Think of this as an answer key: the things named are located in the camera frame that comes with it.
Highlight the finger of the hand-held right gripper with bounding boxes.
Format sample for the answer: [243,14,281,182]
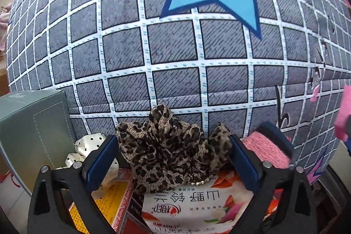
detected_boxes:
[344,116,351,155]

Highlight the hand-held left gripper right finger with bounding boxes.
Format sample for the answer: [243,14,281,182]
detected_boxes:
[230,121,319,234]

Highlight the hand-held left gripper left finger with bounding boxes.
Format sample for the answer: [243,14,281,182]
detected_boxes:
[27,135,120,234]

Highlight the white polka dot scrunchie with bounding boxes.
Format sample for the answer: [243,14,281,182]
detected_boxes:
[56,133,121,196]

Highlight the pink black striped sock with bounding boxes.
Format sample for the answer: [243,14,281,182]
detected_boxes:
[241,131,291,169]

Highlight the thick pink foam block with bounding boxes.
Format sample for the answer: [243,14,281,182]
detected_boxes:
[335,84,351,141]

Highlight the leopard print scrunchie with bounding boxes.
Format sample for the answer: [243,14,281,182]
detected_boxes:
[115,104,233,195]

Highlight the grey-green storage box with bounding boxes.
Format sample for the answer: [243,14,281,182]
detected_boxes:
[0,89,79,197]

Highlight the red patterned carton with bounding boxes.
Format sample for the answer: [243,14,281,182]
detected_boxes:
[68,168,135,233]

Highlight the small pink foam piece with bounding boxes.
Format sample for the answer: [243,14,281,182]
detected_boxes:
[310,85,321,102]

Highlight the white orange snack box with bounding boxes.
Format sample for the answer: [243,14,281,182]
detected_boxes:
[127,168,286,234]

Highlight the grey checked star quilt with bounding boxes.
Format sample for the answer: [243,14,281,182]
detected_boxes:
[5,0,351,185]

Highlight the brown cardboard sheet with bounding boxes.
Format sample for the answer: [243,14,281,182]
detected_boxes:
[0,0,17,96]

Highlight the pink towel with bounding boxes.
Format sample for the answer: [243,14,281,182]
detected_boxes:
[0,2,13,51]

